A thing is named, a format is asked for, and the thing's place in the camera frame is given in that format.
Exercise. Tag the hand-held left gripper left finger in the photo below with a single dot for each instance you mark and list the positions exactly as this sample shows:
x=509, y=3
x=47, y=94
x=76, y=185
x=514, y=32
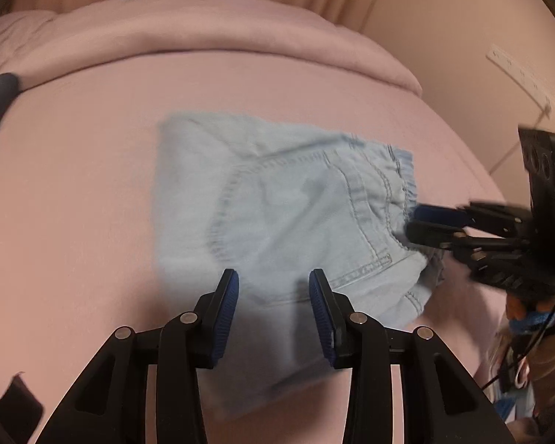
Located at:
x=224, y=321

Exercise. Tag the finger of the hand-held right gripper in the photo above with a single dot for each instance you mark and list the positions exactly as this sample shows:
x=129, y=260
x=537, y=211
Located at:
x=428, y=233
x=437, y=215

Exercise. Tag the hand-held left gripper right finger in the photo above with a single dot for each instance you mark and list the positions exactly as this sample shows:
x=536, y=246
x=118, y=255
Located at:
x=323, y=321

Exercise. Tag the light blue denim shorts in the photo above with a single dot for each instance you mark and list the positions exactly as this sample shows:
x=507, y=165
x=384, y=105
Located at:
x=286, y=203

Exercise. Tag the person's right hand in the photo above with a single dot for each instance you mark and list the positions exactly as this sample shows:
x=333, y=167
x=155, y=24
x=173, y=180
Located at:
x=522, y=307

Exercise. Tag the pink bed sheet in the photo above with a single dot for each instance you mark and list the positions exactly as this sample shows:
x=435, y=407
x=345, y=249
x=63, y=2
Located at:
x=83, y=203

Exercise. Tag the pink folded duvet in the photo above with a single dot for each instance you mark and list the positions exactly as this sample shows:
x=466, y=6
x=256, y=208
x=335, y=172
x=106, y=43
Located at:
x=212, y=27

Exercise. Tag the white wall power strip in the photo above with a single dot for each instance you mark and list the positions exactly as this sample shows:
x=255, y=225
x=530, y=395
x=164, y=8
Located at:
x=520, y=74

